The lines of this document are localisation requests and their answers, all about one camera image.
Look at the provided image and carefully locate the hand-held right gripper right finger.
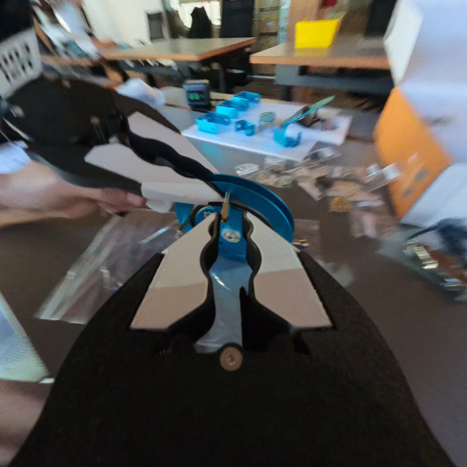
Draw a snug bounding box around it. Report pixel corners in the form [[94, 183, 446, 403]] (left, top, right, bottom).
[[244, 213, 333, 330]]

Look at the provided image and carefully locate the white perforated basket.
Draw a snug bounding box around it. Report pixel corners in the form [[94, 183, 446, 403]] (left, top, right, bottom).
[[0, 33, 42, 97]]

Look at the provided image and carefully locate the person's left hand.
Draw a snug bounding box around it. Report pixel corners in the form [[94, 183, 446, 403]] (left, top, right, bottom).
[[0, 161, 148, 228]]

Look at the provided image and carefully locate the orange and white box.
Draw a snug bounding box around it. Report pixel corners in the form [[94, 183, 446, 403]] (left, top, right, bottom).
[[374, 0, 467, 228]]

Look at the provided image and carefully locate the bubble wrap bundle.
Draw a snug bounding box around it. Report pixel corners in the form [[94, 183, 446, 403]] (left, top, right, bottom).
[[117, 78, 166, 106]]

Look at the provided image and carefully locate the dark hardware bag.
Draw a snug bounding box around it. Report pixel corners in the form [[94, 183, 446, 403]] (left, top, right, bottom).
[[379, 218, 467, 301]]

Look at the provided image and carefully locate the yellow plastic bin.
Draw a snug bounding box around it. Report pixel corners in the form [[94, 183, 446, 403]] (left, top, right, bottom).
[[294, 18, 343, 50]]

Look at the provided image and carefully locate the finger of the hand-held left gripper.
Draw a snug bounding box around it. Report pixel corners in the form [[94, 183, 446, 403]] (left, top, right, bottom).
[[124, 110, 220, 183], [84, 142, 225, 214]]

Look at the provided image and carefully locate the black device green display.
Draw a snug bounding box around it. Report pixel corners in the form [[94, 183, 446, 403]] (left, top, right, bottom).
[[182, 80, 211, 110]]

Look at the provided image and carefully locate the blue round turntable base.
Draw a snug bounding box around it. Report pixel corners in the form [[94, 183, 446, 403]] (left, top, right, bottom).
[[174, 173, 303, 262]]

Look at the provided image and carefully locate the clear plastic bag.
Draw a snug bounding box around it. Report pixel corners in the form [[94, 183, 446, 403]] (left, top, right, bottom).
[[35, 209, 256, 352]]

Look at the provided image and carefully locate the pile of small parts bags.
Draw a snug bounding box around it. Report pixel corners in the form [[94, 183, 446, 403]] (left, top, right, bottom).
[[235, 144, 402, 239]]

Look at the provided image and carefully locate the translucent plastic tray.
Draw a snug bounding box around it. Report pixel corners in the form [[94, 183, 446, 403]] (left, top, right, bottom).
[[0, 292, 53, 384]]

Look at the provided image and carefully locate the grey desk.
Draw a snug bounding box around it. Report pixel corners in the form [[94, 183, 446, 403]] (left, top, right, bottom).
[[0, 84, 467, 467]]

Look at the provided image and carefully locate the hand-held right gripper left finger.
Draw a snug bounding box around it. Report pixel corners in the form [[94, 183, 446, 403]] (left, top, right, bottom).
[[130, 213, 221, 332]]

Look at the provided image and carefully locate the wooden table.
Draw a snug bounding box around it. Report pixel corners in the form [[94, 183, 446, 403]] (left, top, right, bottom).
[[99, 36, 258, 92], [250, 36, 393, 95]]

